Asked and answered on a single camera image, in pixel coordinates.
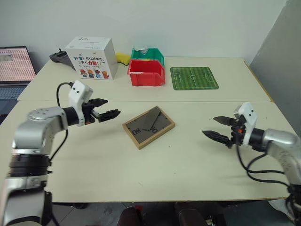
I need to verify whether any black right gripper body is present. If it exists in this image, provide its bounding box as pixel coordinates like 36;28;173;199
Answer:
230;119;246;147

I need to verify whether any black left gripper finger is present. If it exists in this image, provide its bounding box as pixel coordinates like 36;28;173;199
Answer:
90;98;109;109
97;109;121;123

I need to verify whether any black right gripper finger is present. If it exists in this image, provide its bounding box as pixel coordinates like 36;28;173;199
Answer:
202;130;232;148
213;116;234;126

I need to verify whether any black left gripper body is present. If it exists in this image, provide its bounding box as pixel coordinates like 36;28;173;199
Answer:
81;101;100;125

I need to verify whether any open laptop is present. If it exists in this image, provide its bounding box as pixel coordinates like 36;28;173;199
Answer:
0;46;37;116

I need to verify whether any white printed cardboard box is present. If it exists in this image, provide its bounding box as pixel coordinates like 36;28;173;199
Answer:
64;36;118;81

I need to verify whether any yellow sponge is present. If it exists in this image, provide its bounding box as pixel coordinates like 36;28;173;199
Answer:
115;52;131;66

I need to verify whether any green soccer field mat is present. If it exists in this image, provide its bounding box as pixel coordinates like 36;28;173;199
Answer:
170;66;220;91

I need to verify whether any red plastic storage bin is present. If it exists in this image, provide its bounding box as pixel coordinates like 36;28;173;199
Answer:
127;59;166;87

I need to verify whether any black handheld device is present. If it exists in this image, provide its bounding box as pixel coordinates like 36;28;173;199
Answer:
49;48;77;71

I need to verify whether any green plastic storage bin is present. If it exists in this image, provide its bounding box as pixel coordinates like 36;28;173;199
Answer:
130;47;165;66

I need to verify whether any dark rounded shape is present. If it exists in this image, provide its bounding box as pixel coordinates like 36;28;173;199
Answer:
174;202;228;226
119;206;143;226

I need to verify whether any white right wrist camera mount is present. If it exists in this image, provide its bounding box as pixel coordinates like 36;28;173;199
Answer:
233;102;259;146

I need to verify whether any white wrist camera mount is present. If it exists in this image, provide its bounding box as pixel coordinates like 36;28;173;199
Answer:
233;102;259;146
68;80;94;127

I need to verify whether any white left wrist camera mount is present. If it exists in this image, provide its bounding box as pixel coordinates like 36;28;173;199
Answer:
68;80;94;127

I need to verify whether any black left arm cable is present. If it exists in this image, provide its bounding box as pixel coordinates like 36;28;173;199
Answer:
48;81;74;175

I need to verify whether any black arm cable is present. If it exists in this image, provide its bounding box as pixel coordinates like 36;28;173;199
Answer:
236;145;293;189
48;81;74;175

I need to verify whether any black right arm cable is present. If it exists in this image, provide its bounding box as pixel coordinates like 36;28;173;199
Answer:
236;145;293;189

